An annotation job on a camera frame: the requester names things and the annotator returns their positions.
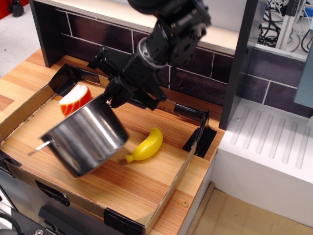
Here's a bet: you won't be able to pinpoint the stainless steel pot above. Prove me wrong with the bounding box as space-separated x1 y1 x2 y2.
29 94 129 178

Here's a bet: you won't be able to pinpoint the black caster wheel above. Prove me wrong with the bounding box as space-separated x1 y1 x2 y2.
8 0 24 17

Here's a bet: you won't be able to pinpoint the cardboard fence with black tape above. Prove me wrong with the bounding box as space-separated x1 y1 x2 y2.
0 59 218 235

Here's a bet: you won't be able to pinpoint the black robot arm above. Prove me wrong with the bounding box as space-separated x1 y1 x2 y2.
89 0 211 110

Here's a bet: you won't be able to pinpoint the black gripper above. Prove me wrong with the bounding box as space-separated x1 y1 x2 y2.
88 46 167 110

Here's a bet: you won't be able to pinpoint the white dish drying rack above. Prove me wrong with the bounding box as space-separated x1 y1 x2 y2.
212 99 313 226

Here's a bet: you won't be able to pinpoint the yellow toy banana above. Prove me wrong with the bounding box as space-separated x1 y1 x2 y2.
125 128 163 163

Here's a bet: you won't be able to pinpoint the salmon sushi toy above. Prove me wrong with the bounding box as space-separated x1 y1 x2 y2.
59 84 92 117

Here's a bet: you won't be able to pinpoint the tangled black cables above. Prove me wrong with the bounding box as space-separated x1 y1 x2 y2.
258 0 313 53

